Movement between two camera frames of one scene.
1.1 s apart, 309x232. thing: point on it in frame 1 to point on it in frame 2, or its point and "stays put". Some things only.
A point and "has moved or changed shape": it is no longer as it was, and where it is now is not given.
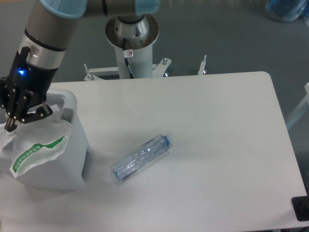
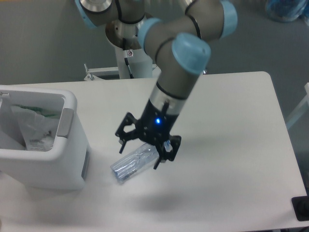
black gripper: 32,80 to 155,126
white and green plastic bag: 36,141 has moved or changed shape
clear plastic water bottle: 149,150 stays put
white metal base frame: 158,70 stays put
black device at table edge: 301,205 stays put
